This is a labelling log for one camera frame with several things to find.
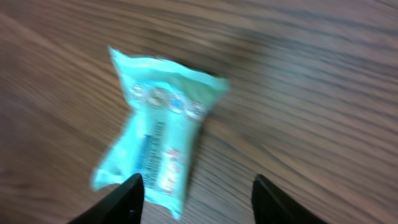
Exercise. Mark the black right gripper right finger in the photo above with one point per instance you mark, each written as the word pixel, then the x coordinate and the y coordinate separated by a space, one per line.
pixel 271 205

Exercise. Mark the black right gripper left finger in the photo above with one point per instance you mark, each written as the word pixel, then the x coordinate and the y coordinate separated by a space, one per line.
pixel 122 206

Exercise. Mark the teal snack packet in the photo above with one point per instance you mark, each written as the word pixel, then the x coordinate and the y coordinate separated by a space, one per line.
pixel 169 103

